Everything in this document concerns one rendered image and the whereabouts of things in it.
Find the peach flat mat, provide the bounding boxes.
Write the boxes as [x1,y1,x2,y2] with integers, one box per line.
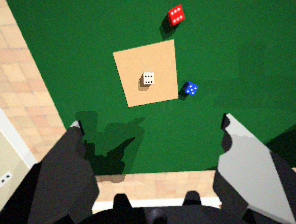
[113,40,178,107]

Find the blue die with white pips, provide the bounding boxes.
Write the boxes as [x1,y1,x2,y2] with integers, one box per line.
[183,81,198,95]

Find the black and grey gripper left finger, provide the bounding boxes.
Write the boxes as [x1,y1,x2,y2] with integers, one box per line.
[0,120,100,224]

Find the red die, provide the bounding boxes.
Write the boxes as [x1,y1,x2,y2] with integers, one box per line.
[167,5,184,27]

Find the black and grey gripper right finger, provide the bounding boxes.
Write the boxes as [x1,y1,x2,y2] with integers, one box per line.
[212,113,296,224]

